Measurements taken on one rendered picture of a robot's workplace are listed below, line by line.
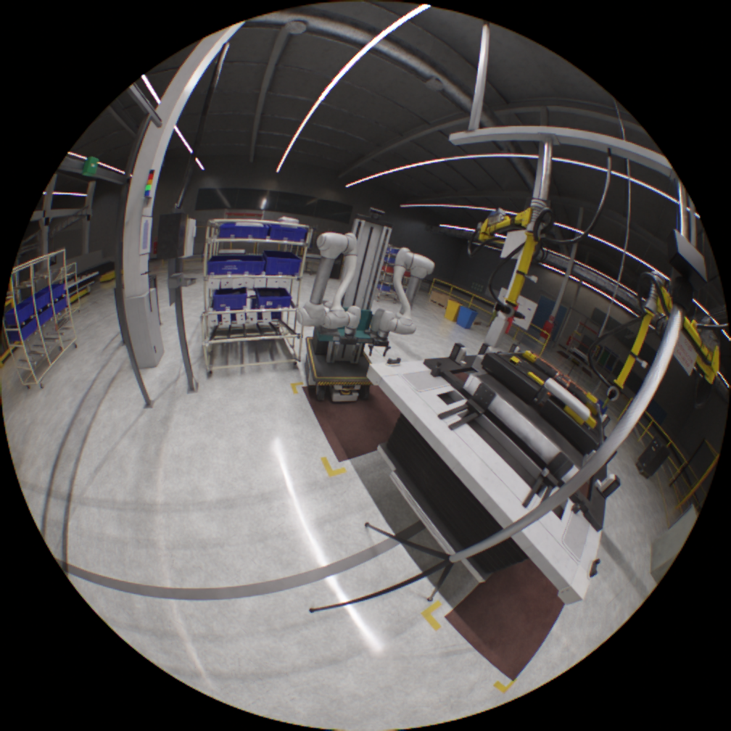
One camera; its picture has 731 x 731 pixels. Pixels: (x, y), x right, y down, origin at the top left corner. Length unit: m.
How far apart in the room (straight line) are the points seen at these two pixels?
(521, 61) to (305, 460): 11.31
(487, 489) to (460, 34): 10.33
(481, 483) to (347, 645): 1.18
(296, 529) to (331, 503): 0.31
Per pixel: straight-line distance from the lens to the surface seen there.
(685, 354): 2.02
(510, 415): 1.25
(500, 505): 0.95
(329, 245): 1.50
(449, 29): 9.88
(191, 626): 1.67
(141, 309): 2.87
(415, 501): 1.26
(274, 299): 2.38
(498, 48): 10.09
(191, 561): 1.62
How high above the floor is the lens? 1.46
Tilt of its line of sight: 29 degrees down
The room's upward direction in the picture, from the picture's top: 15 degrees clockwise
